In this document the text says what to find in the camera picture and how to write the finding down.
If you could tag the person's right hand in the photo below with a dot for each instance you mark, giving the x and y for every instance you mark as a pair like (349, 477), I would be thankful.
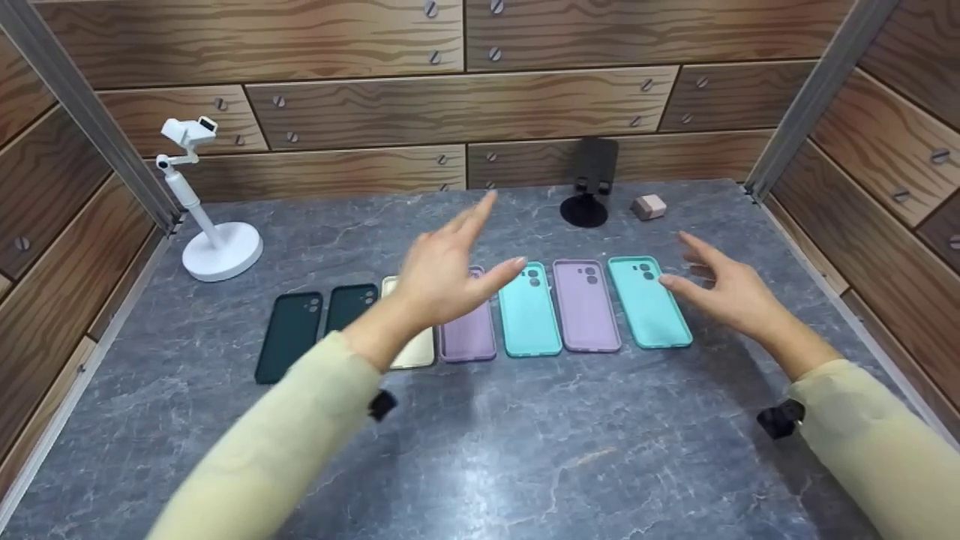
(739, 300)

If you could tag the person's left hand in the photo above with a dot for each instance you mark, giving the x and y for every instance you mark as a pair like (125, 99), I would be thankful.
(439, 281)

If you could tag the person's right index finger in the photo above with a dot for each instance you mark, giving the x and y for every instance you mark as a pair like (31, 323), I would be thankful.
(697, 247)

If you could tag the person's right thumb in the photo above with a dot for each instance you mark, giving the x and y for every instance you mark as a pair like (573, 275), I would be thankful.
(681, 285)

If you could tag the person's right fingers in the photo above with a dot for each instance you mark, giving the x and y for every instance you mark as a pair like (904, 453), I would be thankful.
(701, 270)

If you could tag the person's left fingers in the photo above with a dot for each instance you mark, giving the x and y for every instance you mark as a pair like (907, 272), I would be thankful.
(427, 240)

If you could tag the person's left index finger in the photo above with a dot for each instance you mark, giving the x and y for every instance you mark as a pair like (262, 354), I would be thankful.
(480, 219)

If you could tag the person's left thumb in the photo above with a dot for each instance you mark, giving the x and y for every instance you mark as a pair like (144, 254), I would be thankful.
(501, 271)

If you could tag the person's left forearm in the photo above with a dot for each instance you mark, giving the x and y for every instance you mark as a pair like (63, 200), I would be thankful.
(300, 435)

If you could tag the person's right forearm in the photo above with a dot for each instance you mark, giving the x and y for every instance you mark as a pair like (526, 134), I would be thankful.
(870, 435)

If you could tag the teal phone case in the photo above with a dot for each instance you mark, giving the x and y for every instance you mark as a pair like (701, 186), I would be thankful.
(649, 315)
(529, 319)

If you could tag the small beige cube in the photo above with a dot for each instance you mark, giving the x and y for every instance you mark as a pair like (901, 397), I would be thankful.
(649, 207)

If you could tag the purple phone case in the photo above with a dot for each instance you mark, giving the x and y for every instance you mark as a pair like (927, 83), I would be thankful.
(469, 337)
(586, 311)

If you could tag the dark green phone case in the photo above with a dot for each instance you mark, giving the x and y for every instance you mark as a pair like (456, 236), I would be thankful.
(289, 337)
(349, 307)

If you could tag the cream phone case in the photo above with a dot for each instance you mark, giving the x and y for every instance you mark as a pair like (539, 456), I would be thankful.
(416, 352)

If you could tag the black phone stand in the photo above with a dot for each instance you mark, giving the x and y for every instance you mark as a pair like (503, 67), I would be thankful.
(594, 169)

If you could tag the black wrist band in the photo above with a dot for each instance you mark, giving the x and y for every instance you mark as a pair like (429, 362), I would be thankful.
(780, 420)
(382, 405)

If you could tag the white phone stand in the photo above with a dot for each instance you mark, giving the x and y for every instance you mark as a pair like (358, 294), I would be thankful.
(221, 251)

